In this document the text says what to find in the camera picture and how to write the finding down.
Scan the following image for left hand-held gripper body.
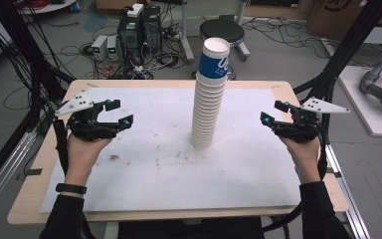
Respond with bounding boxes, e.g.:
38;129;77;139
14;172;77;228
54;89;122;141

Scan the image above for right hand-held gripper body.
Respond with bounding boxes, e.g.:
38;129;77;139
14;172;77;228
272;96;351;144

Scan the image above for stack of paper cups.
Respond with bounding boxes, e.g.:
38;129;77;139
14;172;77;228
190;37;231;149

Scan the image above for person's left hand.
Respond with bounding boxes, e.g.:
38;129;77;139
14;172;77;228
64;132;113;187

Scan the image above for person's right hand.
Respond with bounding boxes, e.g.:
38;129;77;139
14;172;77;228
280;133;322;185

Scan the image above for small grey power supply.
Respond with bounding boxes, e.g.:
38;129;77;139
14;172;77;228
91;34;109;60
106;35;120;61

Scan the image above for white table mat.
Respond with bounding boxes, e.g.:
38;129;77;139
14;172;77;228
40;87;302;214

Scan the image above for black wrist band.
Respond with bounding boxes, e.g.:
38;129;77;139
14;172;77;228
55;182;89;195

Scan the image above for black computer tower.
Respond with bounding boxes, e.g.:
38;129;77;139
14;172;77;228
142;5;163;54
116;13;145;65

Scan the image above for white floor platform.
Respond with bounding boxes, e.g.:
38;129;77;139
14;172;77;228
337;65;382;139

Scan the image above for black round stool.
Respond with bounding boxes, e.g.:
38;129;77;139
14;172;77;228
192;18;252;80

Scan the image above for white box device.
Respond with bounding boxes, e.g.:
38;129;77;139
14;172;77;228
126;3;145;19

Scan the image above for grey metal stand leg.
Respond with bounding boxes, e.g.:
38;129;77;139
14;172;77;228
178;0;196;65

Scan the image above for light wooden table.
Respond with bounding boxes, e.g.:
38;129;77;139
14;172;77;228
7;79;350;226

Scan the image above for white table leg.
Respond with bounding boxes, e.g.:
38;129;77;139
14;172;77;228
103;221;120;239

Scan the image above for cardboard box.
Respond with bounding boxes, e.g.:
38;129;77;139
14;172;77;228
306;0;382;42

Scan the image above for white round table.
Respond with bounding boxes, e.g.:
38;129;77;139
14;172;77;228
19;0;78;15

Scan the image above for person's dark clothing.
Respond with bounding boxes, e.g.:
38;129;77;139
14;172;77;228
117;217;267;239

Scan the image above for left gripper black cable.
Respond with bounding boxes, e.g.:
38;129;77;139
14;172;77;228
52;118;70;175

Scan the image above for tangle of floor cables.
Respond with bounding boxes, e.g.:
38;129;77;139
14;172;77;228
59;39;188;81

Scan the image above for black floor cables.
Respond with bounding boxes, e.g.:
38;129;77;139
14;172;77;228
241;16;332;59

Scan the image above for aluminium rail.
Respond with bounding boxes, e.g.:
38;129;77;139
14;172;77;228
324;142;373;239
0;128;38;221

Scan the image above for black frame post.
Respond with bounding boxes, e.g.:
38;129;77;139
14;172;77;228
292;0;382;101
0;0;66;101

